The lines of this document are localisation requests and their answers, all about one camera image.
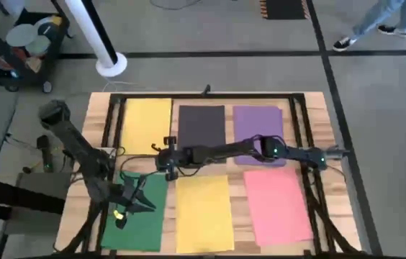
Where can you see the white and black pole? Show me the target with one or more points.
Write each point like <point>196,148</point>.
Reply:
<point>111,68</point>

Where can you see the small red object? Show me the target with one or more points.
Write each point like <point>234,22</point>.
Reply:
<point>19,54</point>

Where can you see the yellow tag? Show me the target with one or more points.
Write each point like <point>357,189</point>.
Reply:
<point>118,215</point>

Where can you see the black wheeled cart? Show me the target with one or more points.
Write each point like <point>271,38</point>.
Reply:
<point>58,57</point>

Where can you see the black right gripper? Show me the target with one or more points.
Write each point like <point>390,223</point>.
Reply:
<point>179,156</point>

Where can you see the pale blue plate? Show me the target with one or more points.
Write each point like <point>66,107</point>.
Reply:
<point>21,35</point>

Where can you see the yellow paper sheet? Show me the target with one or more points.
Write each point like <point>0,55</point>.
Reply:
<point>145,122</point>
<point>203,216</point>

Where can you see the person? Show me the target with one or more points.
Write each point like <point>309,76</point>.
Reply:
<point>372,19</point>

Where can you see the dark teal plate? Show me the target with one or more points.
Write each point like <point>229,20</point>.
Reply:
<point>50,31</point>

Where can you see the small tan object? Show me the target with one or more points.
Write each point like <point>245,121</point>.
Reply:
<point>34,64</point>

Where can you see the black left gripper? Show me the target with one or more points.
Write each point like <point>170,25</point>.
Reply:
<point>124,201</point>

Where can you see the green paper sheet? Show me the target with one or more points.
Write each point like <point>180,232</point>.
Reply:
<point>145,234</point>

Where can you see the black mat with orange edge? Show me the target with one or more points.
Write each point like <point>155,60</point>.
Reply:
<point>282,9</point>

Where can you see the small yellow object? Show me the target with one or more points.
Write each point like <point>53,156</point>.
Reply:
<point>56,21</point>

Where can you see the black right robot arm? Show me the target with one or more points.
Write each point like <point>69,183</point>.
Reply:
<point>224,149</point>

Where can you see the black metal table frame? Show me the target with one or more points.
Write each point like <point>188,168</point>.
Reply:
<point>260,96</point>

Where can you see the black paper sheet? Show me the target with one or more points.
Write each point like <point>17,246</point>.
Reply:
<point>201,122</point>

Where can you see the black control box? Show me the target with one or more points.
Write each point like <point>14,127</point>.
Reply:
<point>43,151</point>

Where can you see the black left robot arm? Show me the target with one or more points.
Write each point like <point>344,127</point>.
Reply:
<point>73,140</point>

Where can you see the pink paper sheet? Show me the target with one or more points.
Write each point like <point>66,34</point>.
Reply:
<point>276,208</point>

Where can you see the small black camera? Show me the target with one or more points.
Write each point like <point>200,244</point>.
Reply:
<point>206,90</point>

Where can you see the purple paper sheet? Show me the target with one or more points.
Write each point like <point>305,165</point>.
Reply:
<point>257,120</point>

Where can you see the pale green plate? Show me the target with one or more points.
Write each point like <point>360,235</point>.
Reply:
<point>39,46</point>

